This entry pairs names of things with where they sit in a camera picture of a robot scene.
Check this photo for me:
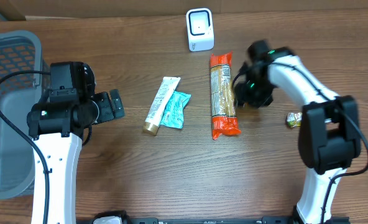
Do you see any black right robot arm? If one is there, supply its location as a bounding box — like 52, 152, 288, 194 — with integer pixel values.
232, 40, 361, 223

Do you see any orange biscuit pack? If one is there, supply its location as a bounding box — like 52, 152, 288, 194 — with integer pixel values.
209, 52, 241, 140

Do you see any grey plastic basket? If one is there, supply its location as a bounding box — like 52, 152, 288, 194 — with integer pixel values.
0, 30, 50, 200

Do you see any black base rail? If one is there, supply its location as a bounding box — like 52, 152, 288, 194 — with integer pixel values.
75, 216, 351, 224

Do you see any green tea drink pouch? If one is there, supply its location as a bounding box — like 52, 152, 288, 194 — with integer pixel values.
286, 112, 302, 128

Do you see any white tube with gold cap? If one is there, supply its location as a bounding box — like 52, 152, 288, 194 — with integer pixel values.
143, 77, 180, 136

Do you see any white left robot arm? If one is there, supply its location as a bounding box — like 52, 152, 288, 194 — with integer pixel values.
27, 62, 124, 223

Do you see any teal snack packet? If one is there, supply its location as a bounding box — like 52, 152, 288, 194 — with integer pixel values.
160, 91, 191, 129

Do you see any white barcode scanner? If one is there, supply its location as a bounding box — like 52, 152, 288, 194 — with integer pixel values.
186, 7, 214, 52

